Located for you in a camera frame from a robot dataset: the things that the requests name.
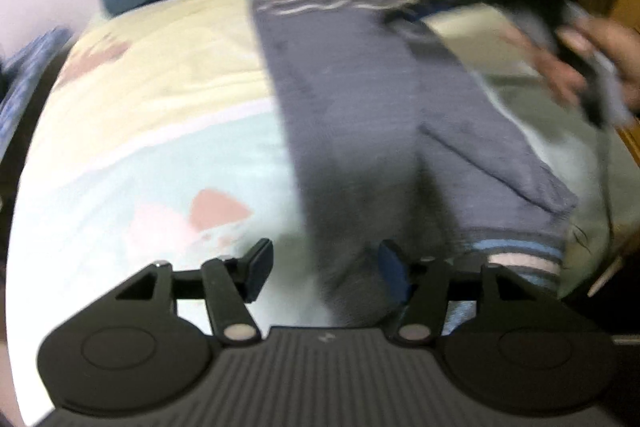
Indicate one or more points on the pastel printed blanket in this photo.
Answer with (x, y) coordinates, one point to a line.
(150, 107)

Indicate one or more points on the grey knit sweater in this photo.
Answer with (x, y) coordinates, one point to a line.
(350, 107)

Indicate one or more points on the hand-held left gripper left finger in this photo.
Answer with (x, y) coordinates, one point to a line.
(260, 268)

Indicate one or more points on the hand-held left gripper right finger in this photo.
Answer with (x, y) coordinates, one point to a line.
(395, 275)

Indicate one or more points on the blue denim cloth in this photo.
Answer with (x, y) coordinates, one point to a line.
(25, 77)

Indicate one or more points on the person's right hand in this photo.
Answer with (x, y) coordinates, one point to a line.
(625, 52)

